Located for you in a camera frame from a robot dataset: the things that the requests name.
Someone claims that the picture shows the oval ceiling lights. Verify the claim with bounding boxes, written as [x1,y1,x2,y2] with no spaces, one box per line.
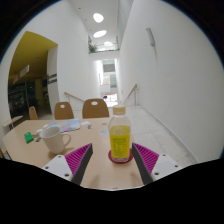
[92,12,114,47]

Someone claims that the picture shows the yellow drink bottle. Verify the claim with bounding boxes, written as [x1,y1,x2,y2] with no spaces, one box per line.
[107,104,132,164]

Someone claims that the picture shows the white mug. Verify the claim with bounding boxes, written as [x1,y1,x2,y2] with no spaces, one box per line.
[39,125,72,155]

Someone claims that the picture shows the colourful printed mat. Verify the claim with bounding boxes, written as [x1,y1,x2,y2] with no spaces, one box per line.
[43,118,82,134]

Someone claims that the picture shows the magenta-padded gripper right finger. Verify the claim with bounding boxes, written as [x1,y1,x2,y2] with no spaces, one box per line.
[131,142,184,186]

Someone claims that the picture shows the small wooden side table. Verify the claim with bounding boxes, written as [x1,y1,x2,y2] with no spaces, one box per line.
[3,115,24,131]

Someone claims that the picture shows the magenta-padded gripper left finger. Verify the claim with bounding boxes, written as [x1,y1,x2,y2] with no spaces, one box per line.
[42,143,94,186]

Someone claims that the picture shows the hanging white sign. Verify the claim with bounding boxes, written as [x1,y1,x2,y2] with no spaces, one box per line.
[12,64,30,84]

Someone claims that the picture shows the wooden stair handrail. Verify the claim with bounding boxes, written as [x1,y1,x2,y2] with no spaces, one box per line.
[122,83,139,106]
[63,91,85,103]

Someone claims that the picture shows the green balcony plant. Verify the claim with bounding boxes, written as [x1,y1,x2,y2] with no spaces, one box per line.
[88,43,98,54]

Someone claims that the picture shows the dark shop shelf unit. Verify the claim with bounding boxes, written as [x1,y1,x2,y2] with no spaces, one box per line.
[8,81,38,112]

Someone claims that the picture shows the dark pillar sign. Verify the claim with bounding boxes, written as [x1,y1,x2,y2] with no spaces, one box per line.
[47,73,58,85]

